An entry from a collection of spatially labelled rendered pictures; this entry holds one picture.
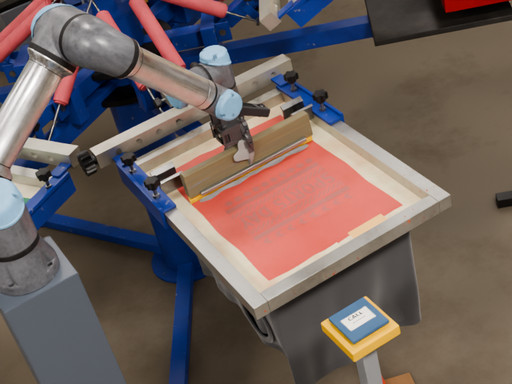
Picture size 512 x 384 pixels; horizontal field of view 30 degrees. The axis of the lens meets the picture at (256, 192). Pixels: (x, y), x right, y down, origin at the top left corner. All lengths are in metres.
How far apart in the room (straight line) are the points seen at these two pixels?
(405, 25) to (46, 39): 1.45
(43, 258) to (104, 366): 0.33
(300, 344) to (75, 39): 0.99
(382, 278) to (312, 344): 0.26
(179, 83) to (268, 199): 0.51
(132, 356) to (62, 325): 1.46
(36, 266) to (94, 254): 2.05
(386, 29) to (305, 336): 1.19
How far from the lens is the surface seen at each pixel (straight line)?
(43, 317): 2.19
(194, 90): 2.26
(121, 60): 2.11
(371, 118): 4.53
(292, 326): 2.47
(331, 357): 2.64
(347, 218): 2.46
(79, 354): 2.29
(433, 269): 3.68
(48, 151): 2.92
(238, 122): 2.57
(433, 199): 2.43
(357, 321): 2.17
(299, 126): 2.70
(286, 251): 2.40
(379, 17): 3.34
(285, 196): 2.58
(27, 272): 2.14
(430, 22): 3.26
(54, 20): 2.19
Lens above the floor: 2.52
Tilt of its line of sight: 37 degrees down
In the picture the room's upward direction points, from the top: 15 degrees counter-clockwise
